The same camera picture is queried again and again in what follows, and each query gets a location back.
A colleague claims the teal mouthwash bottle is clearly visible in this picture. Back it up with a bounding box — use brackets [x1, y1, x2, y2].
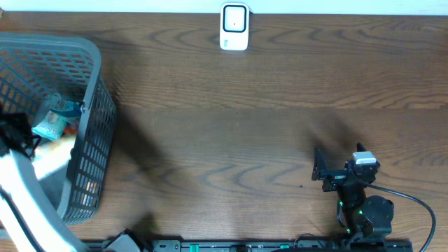
[48, 93, 82, 118]

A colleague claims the mint green snack packet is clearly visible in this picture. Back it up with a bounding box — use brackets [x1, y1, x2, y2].
[31, 111, 67, 141]

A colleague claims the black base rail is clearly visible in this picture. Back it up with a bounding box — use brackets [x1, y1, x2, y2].
[83, 229, 413, 252]

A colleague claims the grey plastic shopping basket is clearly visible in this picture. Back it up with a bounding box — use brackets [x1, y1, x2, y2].
[1, 32, 117, 225]

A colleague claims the white barcode scanner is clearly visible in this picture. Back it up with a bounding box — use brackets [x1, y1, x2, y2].
[219, 2, 250, 51]

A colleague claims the yellow snack bag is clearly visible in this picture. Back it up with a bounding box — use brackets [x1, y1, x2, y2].
[32, 136, 76, 180]

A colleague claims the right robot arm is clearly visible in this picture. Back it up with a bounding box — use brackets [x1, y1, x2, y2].
[311, 143, 394, 242]

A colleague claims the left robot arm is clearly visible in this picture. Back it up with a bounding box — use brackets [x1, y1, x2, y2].
[1, 113, 90, 251]

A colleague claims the right black cable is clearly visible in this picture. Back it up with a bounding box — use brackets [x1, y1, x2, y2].
[363, 180, 438, 252]

